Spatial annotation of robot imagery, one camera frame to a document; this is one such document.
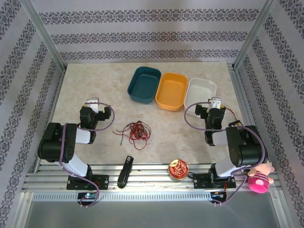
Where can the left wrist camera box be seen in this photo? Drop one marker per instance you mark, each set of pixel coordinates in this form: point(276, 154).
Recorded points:
point(92, 102)

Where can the aluminium rail bed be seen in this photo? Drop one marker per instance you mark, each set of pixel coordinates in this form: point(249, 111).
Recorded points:
point(147, 183)

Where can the black stapler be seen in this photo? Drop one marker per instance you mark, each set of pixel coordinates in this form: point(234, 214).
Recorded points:
point(124, 173)

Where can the orange plastic bin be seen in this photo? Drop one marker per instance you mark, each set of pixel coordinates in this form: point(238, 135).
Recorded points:
point(171, 91)

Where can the pink plush toy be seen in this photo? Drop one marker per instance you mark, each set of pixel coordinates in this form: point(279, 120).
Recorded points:
point(259, 185)

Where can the black battery pack red lead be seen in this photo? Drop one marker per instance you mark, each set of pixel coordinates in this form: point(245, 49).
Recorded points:
point(236, 123)

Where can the aluminium side rail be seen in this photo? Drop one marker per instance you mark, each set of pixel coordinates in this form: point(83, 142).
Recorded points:
point(56, 95)
point(244, 95)

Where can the aluminium frame post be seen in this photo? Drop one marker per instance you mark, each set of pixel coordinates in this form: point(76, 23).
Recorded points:
point(253, 35)
point(45, 35)

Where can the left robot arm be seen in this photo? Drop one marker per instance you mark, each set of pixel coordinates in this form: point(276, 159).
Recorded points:
point(57, 142)

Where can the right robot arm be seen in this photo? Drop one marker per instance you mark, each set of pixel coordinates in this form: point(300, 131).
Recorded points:
point(247, 147)

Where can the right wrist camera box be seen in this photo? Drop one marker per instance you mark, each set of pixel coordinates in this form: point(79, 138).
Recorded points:
point(215, 102)

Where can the teal plastic bin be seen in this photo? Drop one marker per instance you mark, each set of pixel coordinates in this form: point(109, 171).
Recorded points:
point(142, 83)

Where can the round red tin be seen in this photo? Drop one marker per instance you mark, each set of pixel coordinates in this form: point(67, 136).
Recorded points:
point(178, 169)

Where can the white plastic bin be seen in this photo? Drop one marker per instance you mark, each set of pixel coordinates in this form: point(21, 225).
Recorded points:
point(202, 90)

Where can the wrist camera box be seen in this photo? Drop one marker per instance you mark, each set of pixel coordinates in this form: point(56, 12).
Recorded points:
point(215, 102)
point(92, 102)

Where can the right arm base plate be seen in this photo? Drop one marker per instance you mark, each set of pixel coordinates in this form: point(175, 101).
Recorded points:
point(202, 181)

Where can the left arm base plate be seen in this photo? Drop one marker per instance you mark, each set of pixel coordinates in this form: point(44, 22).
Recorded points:
point(102, 181)

